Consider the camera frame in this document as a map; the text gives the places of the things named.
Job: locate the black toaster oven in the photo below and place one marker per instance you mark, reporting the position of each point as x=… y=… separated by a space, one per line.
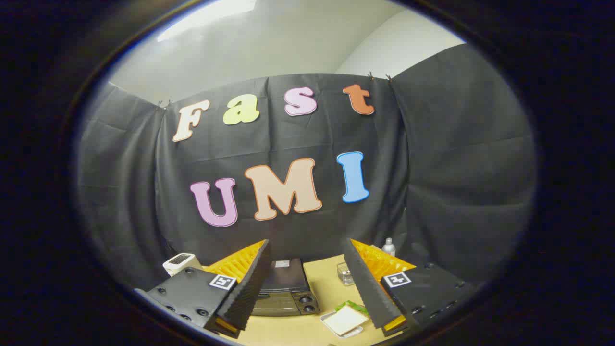
x=286 y=283

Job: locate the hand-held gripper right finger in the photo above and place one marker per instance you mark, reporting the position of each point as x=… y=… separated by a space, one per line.
x=367 y=288

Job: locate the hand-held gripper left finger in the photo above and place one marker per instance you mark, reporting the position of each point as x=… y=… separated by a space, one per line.
x=250 y=288

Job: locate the white plastic dish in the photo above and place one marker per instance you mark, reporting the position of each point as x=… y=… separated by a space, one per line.
x=353 y=332

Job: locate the white bread toaster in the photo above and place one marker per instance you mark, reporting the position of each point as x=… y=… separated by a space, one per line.
x=180 y=262

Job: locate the sandwich with lettuce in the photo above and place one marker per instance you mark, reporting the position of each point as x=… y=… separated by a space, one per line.
x=347 y=318

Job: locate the clear glass container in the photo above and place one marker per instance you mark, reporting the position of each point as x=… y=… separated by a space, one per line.
x=344 y=275

